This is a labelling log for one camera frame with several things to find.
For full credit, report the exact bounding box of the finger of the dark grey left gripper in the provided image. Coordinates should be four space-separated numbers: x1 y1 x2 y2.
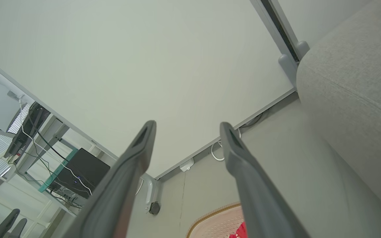
9 218 28 238
0 208 21 238

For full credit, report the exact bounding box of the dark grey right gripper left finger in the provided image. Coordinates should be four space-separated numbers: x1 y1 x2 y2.
63 120 157 238

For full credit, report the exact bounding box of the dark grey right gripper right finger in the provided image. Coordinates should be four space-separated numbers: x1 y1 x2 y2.
219 122 311 238

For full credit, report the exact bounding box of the red cloth item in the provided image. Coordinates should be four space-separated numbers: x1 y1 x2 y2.
229 222 248 238

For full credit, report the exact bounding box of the grey fabric sofa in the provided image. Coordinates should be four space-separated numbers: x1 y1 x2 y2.
296 0 381 226

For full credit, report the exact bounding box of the grey partition foot with caster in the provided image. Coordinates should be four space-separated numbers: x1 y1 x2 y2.
140 173 161 216

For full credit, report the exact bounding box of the black computer tower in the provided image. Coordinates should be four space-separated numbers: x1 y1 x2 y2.
56 148 111 199

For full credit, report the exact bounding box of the pink plastic laundry basket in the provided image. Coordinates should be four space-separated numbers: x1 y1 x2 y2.
186 203 248 238

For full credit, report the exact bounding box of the green glass shelf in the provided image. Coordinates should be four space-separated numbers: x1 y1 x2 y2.
38 148 79 193

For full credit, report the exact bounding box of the white power adapter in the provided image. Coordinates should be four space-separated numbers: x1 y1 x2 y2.
179 158 195 173

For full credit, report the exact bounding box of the black monitor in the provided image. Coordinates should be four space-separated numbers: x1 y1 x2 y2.
4 102 51 159

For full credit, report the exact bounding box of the white partition panel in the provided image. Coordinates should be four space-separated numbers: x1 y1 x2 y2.
0 0 296 180

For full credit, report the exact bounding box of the white cable loop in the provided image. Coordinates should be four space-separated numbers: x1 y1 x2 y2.
210 128 242 162

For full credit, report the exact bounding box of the black floor cable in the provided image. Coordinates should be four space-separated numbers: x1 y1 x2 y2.
242 112 265 129

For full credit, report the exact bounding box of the white desk cable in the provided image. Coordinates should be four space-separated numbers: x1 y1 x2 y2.
18 96 93 196

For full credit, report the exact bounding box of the white frame desk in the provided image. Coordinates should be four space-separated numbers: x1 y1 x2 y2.
0 112 118 238

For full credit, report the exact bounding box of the grey partition post black slot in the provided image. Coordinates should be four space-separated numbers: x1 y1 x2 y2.
250 0 311 87

